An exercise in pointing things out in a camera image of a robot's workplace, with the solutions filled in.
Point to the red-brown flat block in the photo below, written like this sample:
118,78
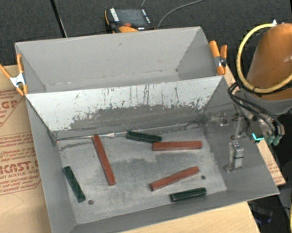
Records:
174,178
176,145
104,161

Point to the brown cardboard board red print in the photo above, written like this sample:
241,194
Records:
19,215

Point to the dark green flat block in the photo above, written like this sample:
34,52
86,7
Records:
143,136
188,194
74,183

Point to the grey metal bin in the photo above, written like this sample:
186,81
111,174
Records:
132,170

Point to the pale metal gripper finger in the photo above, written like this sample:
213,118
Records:
223,119
237,155

